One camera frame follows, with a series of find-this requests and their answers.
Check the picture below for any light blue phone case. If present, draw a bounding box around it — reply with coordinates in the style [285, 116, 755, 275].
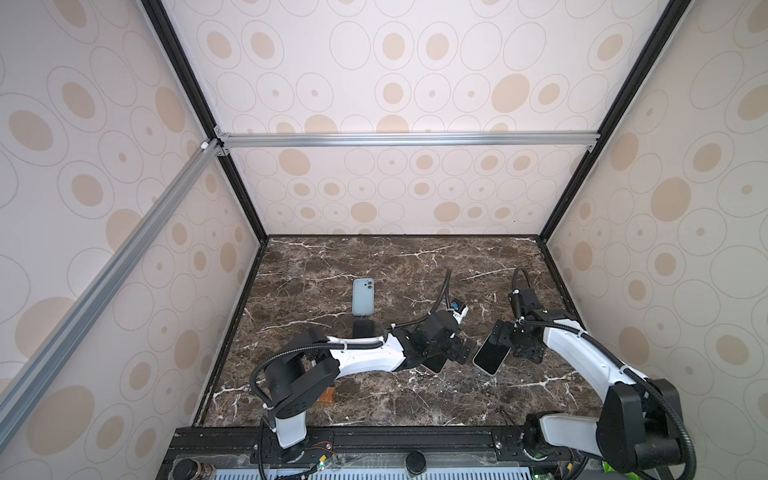
[352, 278, 375, 317]

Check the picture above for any black smartphone from case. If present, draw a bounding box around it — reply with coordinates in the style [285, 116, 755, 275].
[352, 318, 376, 339]

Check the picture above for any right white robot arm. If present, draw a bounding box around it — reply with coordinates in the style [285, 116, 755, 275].
[496, 287, 697, 479]

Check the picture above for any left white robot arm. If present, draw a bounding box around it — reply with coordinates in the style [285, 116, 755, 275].
[250, 300, 475, 450]

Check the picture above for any black smartphone on table centre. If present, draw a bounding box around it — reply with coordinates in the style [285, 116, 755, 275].
[422, 355, 447, 374]

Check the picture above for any black smartphone white rim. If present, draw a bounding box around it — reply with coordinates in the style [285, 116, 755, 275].
[472, 337, 510, 377]

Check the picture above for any black round knob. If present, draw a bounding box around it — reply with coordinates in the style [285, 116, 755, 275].
[405, 451, 427, 477]

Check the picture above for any small orange brown bottle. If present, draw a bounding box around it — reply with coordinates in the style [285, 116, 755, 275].
[318, 387, 335, 404]

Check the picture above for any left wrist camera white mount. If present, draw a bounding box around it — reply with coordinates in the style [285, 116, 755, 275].
[449, 300, 469, 325]

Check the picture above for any right black corrugated cable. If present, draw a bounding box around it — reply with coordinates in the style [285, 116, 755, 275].
[509, 265, 698, 480]

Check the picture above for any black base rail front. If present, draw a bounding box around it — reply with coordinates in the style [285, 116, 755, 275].
[157, 425, 587, 479]

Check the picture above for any silver aluminium rail back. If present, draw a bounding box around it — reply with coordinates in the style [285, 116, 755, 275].
[221, 131, 600, 148]

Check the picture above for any silver aluminium rail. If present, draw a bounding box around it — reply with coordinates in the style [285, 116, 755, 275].
[1, 138, 223, 449]
[221, 131, 600, 148]

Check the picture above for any black corner frame post right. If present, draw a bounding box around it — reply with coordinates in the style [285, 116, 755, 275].
[539, 0, 692, 246]

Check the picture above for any black corner frame post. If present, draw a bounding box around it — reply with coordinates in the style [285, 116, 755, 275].
[539, 0, 692, 246]
[140, 0, 269, 243]

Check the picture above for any black corner frame post left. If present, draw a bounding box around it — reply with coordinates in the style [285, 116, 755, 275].
[140, 0, 269, 243]

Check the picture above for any silver aluminium rail left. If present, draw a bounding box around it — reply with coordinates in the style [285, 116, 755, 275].
[1, 138, 223, 449]

